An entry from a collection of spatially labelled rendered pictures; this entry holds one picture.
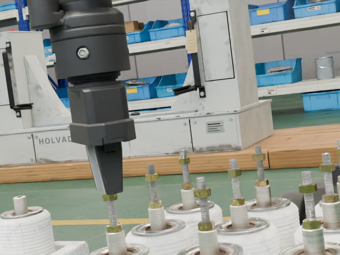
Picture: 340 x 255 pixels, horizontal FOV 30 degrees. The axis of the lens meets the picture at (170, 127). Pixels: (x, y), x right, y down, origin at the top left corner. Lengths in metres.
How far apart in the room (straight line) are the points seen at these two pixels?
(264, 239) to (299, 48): 8.53
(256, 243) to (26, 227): 0.45
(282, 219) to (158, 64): 9.16
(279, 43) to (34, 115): 6.20
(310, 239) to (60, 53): 0.34
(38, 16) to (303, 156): 2.12
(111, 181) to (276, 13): 4.87
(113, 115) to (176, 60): 9.18
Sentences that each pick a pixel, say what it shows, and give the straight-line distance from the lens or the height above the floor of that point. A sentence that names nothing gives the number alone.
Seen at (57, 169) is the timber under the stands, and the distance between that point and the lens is 3.26.
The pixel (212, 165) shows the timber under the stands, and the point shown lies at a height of 0.03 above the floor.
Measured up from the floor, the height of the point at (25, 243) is 0.21.
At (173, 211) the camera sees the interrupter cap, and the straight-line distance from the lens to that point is 0.96.
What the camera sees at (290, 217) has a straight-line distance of 0.92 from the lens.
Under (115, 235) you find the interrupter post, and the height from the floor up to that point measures 0.28.
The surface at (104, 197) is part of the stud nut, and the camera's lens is 0.76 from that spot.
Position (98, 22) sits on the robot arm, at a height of 0.53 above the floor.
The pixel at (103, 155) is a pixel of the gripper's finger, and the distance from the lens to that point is 0.73.
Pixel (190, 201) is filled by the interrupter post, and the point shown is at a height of 0.26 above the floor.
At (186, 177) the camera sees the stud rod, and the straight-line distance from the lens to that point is 0.97.
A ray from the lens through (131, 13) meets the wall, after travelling 10.23.
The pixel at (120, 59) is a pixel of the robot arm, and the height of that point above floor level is 0.48.
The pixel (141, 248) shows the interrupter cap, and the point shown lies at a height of 0.25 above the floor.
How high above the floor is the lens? 0.46
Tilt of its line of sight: 5 degrees down
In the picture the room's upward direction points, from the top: 7 degrees counter-clockwise
